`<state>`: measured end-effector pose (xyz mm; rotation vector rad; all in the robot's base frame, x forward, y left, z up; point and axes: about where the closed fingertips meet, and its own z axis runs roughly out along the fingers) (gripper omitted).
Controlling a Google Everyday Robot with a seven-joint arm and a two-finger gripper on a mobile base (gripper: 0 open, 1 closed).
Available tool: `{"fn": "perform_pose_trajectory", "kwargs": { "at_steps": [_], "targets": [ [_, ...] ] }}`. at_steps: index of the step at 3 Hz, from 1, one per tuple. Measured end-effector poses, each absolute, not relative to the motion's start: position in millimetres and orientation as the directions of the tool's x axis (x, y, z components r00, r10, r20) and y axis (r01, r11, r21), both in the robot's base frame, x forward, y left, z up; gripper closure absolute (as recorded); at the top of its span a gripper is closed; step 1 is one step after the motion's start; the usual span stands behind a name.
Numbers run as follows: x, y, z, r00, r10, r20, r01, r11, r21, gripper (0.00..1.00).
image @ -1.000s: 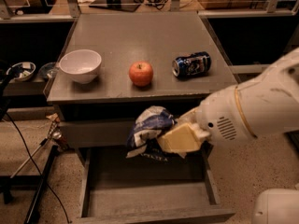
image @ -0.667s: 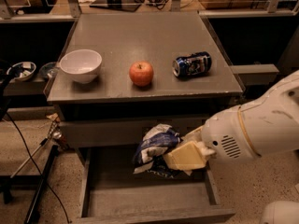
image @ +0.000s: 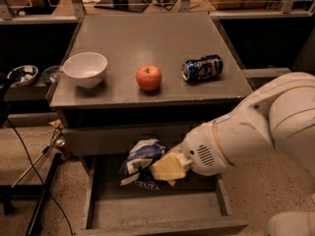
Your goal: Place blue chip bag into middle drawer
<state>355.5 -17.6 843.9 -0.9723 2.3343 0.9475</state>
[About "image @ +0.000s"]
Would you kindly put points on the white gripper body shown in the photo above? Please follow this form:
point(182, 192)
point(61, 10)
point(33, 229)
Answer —
point(201, 147)

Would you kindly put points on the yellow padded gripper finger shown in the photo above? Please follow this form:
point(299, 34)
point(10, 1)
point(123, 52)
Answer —
point(177, 148)
point(172, 166)

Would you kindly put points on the blue chip bag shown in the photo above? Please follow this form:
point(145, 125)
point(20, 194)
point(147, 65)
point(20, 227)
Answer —
point(136, 167)

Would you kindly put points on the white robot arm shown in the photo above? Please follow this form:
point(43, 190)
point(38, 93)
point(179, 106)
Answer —
point(278, 116)

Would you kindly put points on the open grey middle drawer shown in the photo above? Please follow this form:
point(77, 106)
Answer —
point(194, 206)

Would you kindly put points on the grey wooden drawer cabinet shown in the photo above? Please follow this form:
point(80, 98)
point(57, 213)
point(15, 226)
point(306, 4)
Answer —
point(130, 41)

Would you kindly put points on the closed grey top drawer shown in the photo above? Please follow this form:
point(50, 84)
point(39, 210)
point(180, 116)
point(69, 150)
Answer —
point(121, 138)

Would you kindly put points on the red apple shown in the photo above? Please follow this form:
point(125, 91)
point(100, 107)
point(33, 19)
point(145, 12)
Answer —
point(149, 77)

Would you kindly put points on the blue soda can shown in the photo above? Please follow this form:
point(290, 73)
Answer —
point(206, 67)

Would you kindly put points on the silver rod tool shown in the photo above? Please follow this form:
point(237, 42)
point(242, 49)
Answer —
point(50, 147)

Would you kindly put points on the white ceramic bowl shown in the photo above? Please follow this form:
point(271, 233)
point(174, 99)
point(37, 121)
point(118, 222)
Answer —
point(86, 70)

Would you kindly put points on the small dark glass bowl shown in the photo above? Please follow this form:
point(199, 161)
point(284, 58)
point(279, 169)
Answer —
point(51, 75)

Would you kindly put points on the black monitor stand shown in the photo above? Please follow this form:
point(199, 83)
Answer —
point(134, 6)

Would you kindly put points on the black metal stand base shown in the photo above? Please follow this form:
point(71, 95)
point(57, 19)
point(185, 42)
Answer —
point(38, 193)

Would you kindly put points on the small bowl with items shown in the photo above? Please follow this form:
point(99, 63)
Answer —
point(24, 75)

